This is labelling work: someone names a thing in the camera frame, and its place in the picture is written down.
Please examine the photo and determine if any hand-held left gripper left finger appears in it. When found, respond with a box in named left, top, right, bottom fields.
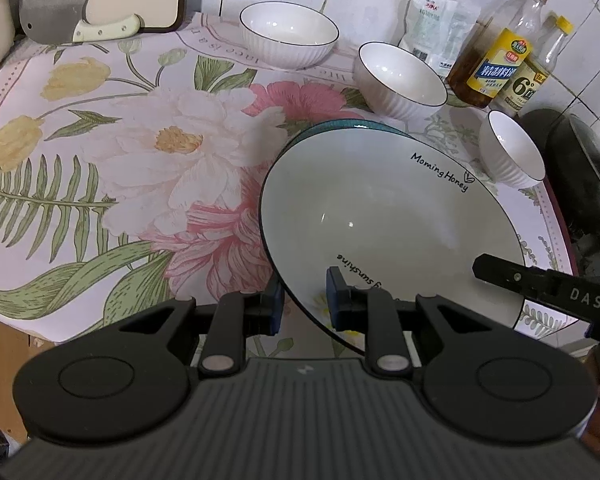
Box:
left=117, top=278, right=284, bottom=377

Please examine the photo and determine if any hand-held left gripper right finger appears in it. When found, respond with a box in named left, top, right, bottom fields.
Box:
left=326, top=266, right=488, bottom=377

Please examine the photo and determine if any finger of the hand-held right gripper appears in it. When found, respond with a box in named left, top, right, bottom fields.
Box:
left=472, top=253, right=556, bottom=307

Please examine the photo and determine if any white plate with black rim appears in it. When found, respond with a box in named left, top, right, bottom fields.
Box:
left=257, top=127, right=528, bottom=357

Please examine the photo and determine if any white ribbed bowl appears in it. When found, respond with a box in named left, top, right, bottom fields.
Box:
left=354, top=41, right=448, bottom=122
left=239, top=1, right=341, bottom=72
left=478, top=109, right=547, bottom=190

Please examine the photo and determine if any blue fried egg plate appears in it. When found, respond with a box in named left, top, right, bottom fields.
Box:
left=279, top=119, right=412, bottom=153

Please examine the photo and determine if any black gas stove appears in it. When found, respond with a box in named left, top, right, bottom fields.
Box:
left=565, top=210, right=600, bottom=278

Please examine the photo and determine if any black wok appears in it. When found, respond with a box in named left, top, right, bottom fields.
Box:
left=520, top=107, right=600, bottom=243

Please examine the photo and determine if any glass wok lid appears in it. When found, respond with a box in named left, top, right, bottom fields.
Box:
left=567, top=115, right=600, bottom=198

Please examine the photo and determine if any clear vinegar bottle yellow cap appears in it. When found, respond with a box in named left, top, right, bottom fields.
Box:
left=490, top=15, right=574, bottom=117

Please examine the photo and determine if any floral tablecloth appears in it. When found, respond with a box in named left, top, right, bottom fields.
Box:
left=0, top=10, right=578, bottom=357

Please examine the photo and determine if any cooking oil bottle yellow label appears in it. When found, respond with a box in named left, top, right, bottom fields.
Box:
left=447, top=0, right=551, bottom=110

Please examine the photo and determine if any white salt bag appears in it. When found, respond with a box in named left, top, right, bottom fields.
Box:
left=397, top=0, right=482, bottom=78

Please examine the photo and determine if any cleaver with white handle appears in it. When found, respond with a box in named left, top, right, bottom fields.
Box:
left=19, top=0, right=142, bottom=45

